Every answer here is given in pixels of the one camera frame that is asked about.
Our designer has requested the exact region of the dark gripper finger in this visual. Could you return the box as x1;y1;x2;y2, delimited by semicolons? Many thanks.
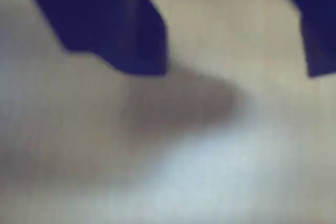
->
272;0;336;78
19;0;168;76

